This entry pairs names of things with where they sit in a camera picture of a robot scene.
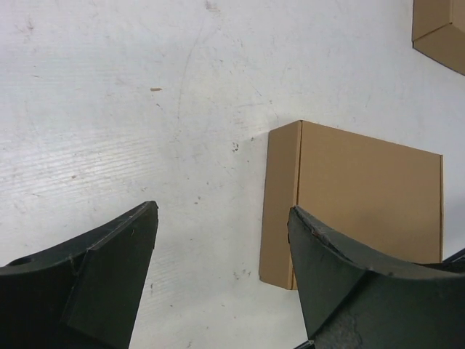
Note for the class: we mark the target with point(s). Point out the folded brown cardboard box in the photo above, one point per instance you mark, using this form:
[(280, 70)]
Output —
[(438, 31)]

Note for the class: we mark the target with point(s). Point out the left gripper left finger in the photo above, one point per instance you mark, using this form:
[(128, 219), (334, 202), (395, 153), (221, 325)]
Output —
[(84, 292)]

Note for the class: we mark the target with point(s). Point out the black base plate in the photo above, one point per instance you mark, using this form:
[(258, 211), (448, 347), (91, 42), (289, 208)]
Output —
[(458, 257)]

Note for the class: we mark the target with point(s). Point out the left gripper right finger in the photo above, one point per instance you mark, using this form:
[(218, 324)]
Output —
[(353, 296)]

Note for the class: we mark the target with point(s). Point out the brown cardboard box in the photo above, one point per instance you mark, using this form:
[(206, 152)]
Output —
[(385, 195), (438, 31)]

